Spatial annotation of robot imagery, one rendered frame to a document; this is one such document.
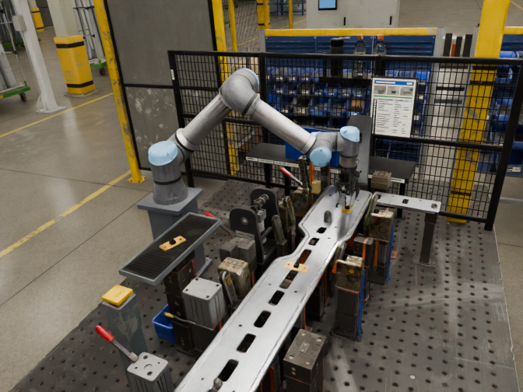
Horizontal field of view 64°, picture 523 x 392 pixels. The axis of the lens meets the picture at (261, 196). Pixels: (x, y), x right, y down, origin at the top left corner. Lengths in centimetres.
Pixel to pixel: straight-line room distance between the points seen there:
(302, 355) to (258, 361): 12
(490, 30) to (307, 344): 155
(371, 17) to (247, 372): 747
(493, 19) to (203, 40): 237
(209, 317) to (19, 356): 189
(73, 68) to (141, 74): 490
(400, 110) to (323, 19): 627
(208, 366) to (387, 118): 153
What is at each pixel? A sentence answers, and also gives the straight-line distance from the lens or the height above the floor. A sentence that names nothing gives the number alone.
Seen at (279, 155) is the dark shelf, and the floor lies 103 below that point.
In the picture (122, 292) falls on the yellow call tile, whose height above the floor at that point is 116.
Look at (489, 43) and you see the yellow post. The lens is 217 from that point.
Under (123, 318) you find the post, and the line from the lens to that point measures 127.
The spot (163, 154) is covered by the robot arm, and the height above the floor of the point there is 132.
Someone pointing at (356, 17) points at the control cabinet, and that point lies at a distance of 826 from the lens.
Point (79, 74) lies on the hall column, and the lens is 911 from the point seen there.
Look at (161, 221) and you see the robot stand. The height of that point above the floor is 103.
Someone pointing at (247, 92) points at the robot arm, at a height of 155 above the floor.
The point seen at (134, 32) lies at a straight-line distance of 420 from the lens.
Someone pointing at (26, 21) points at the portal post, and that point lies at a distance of 819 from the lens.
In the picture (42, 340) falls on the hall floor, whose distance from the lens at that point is 306.
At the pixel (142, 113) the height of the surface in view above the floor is 78.
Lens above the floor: 192
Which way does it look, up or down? 28 degrees down
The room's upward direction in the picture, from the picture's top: 4 degrees counter-clockwise
